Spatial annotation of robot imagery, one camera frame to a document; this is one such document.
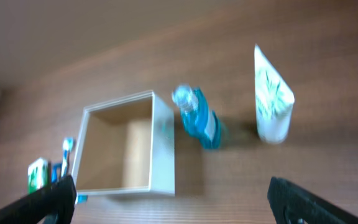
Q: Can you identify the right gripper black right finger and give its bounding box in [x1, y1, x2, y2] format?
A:
[267, 177, 358, 224]

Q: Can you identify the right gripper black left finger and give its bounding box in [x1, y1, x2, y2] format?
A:
[0, 175, 76, 224]

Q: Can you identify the green white soap box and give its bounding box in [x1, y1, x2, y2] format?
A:
[27, 157, 49, 194]

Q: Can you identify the white lotion tube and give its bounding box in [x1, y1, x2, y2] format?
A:
[254, 45, 295, 144]

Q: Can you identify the blue mouthwash bottle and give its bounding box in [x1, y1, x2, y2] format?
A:
[172, 84, 223, 149]

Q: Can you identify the blue disposable razor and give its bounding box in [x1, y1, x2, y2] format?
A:
[51, 163, 62, 183]

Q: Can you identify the blue white toothbrush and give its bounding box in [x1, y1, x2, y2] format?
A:
[60, 137, 88, 204]

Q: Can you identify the white open cardboard box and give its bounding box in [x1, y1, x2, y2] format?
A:
[71, 90, 175, 196]

